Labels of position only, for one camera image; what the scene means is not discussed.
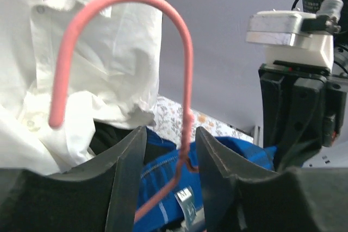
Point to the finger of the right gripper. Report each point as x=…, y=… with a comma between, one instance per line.
x=315, y=120
x=276, y=97

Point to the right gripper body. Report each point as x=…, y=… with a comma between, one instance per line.
x=301, y=70

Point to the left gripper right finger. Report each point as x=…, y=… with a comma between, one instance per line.
x=239, y=195

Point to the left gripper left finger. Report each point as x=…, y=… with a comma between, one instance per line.
x=98, y=195

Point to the pink wire hanger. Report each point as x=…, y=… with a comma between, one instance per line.
x=62, y=74

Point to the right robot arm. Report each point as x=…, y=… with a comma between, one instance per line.
x=336, y=9

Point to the black shirt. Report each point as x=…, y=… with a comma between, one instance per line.
x=106, y=136

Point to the white shirt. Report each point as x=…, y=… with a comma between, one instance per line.
x=114, y=79

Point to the floral table mat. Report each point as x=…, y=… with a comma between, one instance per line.
x=168, y=123

